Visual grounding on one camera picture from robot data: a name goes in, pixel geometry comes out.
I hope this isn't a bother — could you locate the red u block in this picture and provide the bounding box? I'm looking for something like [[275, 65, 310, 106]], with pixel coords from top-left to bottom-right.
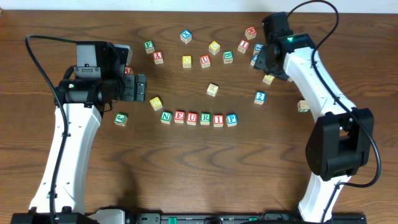
[[187, 113, 198, 126], [200, 55, 211, 68]]

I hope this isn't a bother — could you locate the blue P wooden block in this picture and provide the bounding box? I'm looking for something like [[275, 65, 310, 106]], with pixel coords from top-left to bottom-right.
[[226, 113, 238, 127]]

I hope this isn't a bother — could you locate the red Y wooden block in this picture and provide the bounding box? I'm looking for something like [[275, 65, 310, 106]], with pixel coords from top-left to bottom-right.
[[152, 51, 164, 64]]

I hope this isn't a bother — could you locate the blue 2 wooden block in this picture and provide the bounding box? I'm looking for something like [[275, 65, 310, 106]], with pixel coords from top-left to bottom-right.
[[254, 91, 266, 105]]

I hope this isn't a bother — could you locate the yellow block near N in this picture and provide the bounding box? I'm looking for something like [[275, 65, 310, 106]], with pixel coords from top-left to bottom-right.
[[150, 96, 163, 111]]

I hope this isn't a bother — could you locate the red A wooden block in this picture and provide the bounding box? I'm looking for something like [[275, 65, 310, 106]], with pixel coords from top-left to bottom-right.
[[124, 65, 134, 75]]

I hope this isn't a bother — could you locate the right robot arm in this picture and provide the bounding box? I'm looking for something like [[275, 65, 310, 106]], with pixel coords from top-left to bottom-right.
[[254, 12, 374, 223]]

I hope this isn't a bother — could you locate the blue L wooden block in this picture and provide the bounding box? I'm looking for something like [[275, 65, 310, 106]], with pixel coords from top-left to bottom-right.
[[253, 43, 264, 55]]

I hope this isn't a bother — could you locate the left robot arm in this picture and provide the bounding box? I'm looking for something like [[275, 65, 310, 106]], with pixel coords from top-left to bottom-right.
[[11, 41, 146, 223]]

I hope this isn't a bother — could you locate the red i block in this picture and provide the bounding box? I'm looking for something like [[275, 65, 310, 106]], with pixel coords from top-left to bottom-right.
[[238, 39, 249, 54], [213, 114, 224, 128]]

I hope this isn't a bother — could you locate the red E wooden block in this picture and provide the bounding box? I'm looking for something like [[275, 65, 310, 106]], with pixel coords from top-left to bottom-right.
[[174, 111, 185, 124]]

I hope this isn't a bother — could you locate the green J wooden block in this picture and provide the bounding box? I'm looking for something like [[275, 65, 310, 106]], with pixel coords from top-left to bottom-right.
[[114, 113, 128, 126]]

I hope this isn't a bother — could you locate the red M wooden block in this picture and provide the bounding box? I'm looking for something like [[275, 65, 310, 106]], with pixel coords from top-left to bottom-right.
[[245, 26, 257, 40]]

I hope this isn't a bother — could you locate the green F wooden block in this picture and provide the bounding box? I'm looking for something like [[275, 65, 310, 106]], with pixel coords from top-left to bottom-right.
[[144, 40, 155, 54]]

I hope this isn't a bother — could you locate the yellow O wooden block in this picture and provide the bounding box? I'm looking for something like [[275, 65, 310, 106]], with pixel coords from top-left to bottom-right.
[[182, 55, 192, 68]]

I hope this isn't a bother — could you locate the blue X wooden block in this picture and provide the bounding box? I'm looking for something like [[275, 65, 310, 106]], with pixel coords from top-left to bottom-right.
[[180, 29, 192, 44]]

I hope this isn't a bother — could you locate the yellow C wooden block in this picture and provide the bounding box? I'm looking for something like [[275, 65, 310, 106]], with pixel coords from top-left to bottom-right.
[[208, 41, 221, 55]]

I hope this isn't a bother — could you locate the green B wooden block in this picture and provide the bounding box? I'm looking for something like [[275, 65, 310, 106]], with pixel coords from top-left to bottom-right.
[[223, 50, 234, 63]]

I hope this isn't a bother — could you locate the green R wooden block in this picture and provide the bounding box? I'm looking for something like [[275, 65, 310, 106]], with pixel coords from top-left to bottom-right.
[[200, 113, 211, 125]]

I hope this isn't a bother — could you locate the plain side yellow block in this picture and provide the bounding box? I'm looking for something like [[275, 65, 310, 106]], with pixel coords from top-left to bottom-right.
[[206, 83, 219, 97]]

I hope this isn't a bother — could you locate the green 7 wooden block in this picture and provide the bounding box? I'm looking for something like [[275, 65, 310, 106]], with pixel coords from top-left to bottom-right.
[[297, 100, 310, 113]]

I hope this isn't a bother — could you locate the blue T wooden block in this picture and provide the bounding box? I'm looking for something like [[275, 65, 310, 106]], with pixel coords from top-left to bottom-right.
[[250, 54, 258, 67]]

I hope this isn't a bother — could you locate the green N wooden block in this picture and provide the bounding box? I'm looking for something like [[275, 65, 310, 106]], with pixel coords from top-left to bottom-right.
[[160, 111, 172, 124]]

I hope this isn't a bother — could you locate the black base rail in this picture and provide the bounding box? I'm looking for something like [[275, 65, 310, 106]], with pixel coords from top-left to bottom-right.
[[133, 212, 366, 224]]

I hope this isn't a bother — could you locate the yellow S wooden block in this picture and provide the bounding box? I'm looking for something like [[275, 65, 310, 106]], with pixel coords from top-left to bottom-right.
[[262, 75, 275, 85]]

